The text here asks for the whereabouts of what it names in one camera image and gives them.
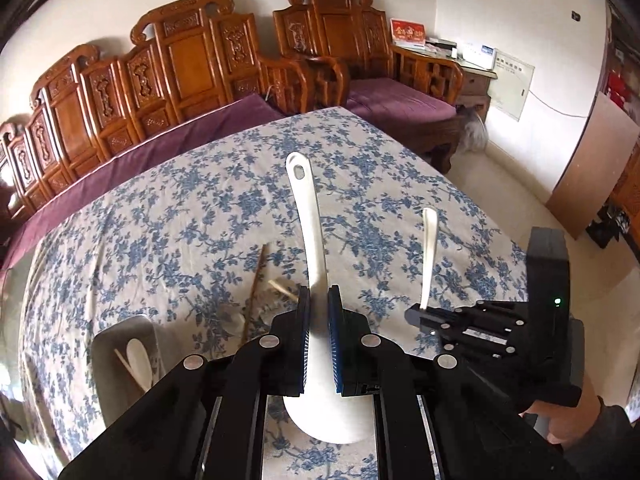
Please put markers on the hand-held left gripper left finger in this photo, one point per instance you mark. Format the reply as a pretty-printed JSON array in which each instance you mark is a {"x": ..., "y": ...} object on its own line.
[{"x": 302, "y": 340}]

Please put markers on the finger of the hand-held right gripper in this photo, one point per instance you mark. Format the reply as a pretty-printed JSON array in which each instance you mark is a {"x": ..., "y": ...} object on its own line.
[
  {"x": 440, "y": 317},
  {"x": 470, "y": 342}
]

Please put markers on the person's right forearm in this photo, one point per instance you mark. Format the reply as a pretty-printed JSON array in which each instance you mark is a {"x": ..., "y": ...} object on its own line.
[{"x": 617, "y": 445}]

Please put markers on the long carved wooden sofa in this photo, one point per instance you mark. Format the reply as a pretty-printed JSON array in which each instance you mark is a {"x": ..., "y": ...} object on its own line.
[{"x": 190, "y": 55}]

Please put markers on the long purple seat cushion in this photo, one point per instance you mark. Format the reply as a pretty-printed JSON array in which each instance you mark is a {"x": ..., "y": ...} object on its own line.
[{"x": 165, "y": 145}]

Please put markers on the brown chopstick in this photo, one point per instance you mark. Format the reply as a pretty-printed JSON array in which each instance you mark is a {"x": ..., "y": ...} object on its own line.
[{"x": 255, "y": 280}]

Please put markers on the square purple seat cushion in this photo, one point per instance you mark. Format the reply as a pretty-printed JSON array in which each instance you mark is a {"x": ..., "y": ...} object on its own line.
[{"x": 400, "y": 97}]

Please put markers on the white spoon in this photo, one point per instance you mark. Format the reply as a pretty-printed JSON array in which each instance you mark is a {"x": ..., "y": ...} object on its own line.
[
  {"x": 429, "y": 255},
  {"x": 137, "y": 355}
]

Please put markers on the flat tissue box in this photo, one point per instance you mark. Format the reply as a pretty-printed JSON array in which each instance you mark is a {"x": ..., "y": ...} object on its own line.
[{"x": 440, "y": 46}]

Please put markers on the white rice paddle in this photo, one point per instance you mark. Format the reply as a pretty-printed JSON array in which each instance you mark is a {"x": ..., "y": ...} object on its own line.
[{"x": 310, "y": 240}]

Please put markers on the fluffy grey duster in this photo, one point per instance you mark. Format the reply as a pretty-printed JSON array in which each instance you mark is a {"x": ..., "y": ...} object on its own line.
[{"x": 472, "y": 130}]

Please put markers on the rectangular metal tin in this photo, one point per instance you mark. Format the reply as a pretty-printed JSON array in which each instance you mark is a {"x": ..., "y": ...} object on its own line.
[{"x": 125, "y": 355}]

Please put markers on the blue floral tablecloth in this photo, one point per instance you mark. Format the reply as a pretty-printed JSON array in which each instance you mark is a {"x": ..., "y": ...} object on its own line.
[{"x": 175, "y": 240}]

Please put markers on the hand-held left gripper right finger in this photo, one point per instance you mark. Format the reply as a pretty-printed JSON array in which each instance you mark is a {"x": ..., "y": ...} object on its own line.
[{"x": 336, "y": 345}]

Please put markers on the white wall panel door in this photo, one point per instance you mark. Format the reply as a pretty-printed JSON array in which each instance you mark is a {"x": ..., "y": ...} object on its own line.
[{"x": 510, "y": 85}]

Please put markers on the person's right hand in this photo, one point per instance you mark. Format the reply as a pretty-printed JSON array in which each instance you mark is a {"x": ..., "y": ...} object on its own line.
[{"x": 560, "y": 420}]

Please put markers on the red hanging decoration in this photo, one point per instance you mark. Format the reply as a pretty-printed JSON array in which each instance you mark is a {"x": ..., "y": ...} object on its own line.
[{"x": 619, "y": 82}]

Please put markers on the carved wooden armchair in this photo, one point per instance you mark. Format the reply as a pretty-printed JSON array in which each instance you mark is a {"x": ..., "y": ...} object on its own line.
[{"x": 340, "y": 30}]

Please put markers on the brown wooden board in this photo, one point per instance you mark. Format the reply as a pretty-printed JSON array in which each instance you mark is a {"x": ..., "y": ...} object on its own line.
[{"x": 595, "y": 165}]

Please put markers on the white box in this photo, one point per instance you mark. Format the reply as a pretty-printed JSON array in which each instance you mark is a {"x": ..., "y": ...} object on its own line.
[{"x": 477, "y": 55}]

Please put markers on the red gift box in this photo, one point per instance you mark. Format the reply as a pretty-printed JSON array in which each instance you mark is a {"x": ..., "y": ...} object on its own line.
[{"x": 407, "y": 34}]

